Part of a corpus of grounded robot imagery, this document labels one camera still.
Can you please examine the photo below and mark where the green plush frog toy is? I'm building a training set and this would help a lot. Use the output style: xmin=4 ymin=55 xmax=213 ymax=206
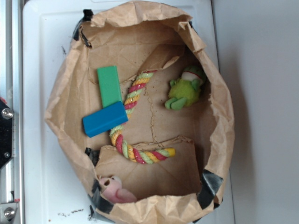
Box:
xmin=164 ymin=65 xmax=207 ymax=110

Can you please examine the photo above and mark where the pink plush animal toy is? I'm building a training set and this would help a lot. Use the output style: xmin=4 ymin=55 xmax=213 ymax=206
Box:
xmin=100 ymin=175 xmax=137 ymax=203

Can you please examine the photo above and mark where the blue rectangular block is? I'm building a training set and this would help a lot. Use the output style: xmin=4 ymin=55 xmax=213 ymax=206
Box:
xmin=82 ymin=101 xmax=128 ymax=138

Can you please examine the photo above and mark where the green rectangular block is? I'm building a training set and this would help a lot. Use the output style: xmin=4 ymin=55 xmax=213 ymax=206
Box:
xmin=97 ymin=66 xmax=122 ymax=108

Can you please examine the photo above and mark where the white plastic tray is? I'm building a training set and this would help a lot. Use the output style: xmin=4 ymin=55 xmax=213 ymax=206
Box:
xmin=23 ymin=0 xmax=235 ymax=224

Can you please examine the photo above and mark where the multicoloured twisted rope toy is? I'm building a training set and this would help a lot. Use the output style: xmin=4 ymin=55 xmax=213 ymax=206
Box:
xmin=109 ymin=71 xmax=176 ymax=164

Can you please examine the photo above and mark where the black metal bracket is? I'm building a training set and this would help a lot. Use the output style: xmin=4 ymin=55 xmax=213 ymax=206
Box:
xmin=0 ymin=98 xmax=14 ymax=169

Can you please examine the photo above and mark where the aluminium frame rail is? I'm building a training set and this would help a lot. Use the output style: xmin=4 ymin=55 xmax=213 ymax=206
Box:
xmin=0 ymin=0 xmax=25 ymax=224

